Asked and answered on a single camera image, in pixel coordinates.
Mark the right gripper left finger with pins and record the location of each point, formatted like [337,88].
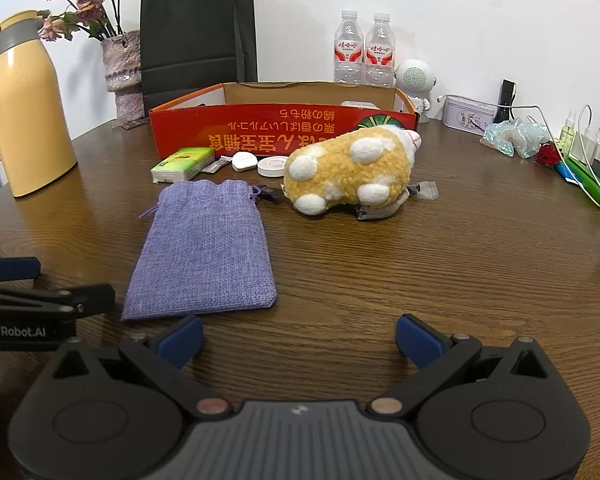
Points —
[180,342]

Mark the dried pink flowers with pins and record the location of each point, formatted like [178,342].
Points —
[100,19]

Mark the green tissue pack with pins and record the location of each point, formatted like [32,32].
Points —
[182,165]

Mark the red rose ornament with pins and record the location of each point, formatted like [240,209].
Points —
[548,155]

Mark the red cardboard box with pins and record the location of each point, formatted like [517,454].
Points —
[274,118]

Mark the white astronaut speaker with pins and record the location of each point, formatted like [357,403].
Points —
[416,79]

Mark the yellow thermos jug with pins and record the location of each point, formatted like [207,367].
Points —
[35,144]

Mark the clear plastic wrapper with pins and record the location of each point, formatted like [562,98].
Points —
[425,190]

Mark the white rounded small case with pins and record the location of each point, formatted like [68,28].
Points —
[244,161]

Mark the green pen holder items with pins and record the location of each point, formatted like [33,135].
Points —
[578,159]

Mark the water bottle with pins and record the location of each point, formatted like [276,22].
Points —
[348,49]
[379,45]

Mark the black charger stick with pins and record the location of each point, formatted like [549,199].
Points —
[505,101]

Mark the black paper bag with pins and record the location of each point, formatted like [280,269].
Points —
[187,45]

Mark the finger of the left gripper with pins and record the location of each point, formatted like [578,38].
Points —
[19,268]
[78,302]

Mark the crumpled clear plastic bag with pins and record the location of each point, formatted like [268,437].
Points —
[516,137]

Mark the small clear sachet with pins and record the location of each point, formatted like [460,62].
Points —
[216,165]

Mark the white tin box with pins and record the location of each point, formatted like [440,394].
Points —
[466,115]

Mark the left water bottle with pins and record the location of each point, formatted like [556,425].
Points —
[348,49]

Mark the purple drawstring pouch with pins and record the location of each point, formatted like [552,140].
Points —
[205,252]

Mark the white round disc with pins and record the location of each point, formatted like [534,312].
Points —
[272,166]

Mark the right water bottle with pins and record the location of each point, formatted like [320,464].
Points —
[379,45]

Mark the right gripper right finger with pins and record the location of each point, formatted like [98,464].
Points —
[420,342]

